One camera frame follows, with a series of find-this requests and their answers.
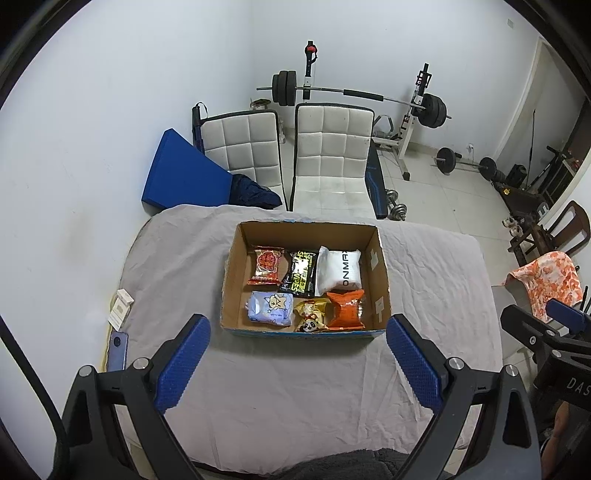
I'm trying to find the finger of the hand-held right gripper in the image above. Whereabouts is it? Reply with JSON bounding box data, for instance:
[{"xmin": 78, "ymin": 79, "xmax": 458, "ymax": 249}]
[
  {"xmin": 547, "ymin": 298, "xmax": 591, "ymax": 333},
  {"xmin": 501, "ymin": 305, "xmax": 591, "ymax": 356}
]

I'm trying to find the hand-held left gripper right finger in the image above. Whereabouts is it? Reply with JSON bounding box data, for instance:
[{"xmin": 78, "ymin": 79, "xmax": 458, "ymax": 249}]
[{"xmin": 385, "ymin": 315, "xmax": 541, "ymax": 480}]

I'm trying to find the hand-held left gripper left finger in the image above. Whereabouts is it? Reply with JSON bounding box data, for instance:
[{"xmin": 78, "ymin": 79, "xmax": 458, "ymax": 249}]
[{"xmin": 54, "ymin": 314, "xmax": 212, "ymax": 480}]

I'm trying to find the cardboard box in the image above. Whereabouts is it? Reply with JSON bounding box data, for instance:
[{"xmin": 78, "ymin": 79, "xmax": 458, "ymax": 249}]
[{"xmin": 220, "ymin": 220, "xmax": 393, "ymax": 340}]

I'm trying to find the orange snack packet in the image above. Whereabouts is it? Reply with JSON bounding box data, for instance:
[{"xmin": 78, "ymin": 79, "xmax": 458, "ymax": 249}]
[{"xmin": 326, "ymin": 289, "xmax": 365, "ymax": 330}]

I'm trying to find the light blue tissue packet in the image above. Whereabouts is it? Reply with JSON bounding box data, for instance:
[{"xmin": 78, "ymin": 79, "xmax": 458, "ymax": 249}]
[{"xmin": 245, "ymin": 292, "xmax": 295, "ymax": 326}]

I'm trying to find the gold panda snack packet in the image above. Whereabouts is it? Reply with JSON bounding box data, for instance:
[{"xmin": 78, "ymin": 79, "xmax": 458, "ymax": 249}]
[{"xmin": 294, "ymin": 298, "xmax": 331, "ymax": 334}]

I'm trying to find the white soft packet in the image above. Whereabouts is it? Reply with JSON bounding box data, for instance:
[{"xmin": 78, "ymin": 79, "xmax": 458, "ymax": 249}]
[{"xmin": 315, "ymin": 246, "xmax": 362, "ymax": 297}]

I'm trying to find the red snack packet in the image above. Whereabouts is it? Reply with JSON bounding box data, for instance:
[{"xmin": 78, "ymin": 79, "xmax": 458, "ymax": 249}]
[{"xmin": 247, "ymin": 247, "xmax": 286, "ymax": 286}]

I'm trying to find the black yellow snack packet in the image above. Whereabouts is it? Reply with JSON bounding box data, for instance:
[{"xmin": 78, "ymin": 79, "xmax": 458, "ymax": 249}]
[{"xmin": 279, "ymin": 250, "xmax": 318, "ymax": 296}]

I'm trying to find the person's right forearm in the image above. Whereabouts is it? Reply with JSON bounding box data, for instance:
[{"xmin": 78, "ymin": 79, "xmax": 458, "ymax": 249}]
[{"xmin": 540, "ymin": 399, "xmax": 591, "ymax": 480}]

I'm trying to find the orange white towel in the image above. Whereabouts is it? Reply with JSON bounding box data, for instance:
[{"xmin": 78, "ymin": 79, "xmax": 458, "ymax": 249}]
[{"xmin": 503, "ymin": 251, "xmax": 583, "ymax": 324}]

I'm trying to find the blue smartphone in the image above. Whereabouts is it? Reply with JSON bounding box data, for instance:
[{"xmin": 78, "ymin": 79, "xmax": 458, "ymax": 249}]
[{"xmin": 107, "ymin": 330, "xmax": 129, "ymax": 372}]

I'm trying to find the small white box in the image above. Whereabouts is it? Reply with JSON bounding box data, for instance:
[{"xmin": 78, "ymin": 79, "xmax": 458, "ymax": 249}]
[{"xmin": 107, "ymin": 289, "xmax": 134, "ymax": 328}]

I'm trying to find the brown wooden chair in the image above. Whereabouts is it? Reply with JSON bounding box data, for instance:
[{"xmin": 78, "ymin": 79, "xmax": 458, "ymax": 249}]
[{"xmin": 508, "ymin": 200, "xmax": 591, "ymax": 259}]

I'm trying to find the short barbell with black plates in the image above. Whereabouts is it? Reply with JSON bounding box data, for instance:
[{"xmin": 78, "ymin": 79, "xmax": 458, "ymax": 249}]
[{"xmin": 435, "ymin": 148, "xmax": 498, "ymax": 182}]

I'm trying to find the black blue bench pad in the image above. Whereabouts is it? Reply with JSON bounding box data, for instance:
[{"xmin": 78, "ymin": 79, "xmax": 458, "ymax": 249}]
[{"xmin": 365, "ymin": 138, "xmax": 389, "ymax": 220}]

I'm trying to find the dark blue jacket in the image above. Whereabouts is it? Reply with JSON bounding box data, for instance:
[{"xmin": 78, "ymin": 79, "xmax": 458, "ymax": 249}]
[{"xmin": 229, "ymin": 174, "xmax": 282, "ymax": 210}]

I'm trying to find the blue folded mat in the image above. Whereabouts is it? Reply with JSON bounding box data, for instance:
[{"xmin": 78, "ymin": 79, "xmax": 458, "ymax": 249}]
[{"xmin": 141, "ymin": 129, "xmax": 234, "ymax": 214}]

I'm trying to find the white padded chair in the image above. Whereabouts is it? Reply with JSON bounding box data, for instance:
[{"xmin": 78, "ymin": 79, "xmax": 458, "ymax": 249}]
[
  {"xmin": 199, "ymin": 109, "xmax": 287, "ymax": 210},
  {"xmin": 288, "ymin": 102, "xmax": 377, "ymax": 217}
]

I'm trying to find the white weight bench rack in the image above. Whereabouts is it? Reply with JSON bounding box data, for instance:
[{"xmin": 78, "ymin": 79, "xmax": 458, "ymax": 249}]
[{"xmin": 302, "ymin": 41, "xmax": 432, "ymax": 182}]

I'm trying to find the black blue tube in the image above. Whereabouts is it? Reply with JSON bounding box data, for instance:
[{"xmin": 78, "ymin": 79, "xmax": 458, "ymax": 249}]
[{"xmin": 192, "ymin": 102, "xmax": 208, "ymax": 148}]

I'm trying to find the long barbell with black plates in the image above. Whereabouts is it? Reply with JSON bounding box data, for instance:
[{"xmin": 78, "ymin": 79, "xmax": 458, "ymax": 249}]
[{"xmin": 256, "ymin": 70, "xmax": 452, "ymax": 129}]

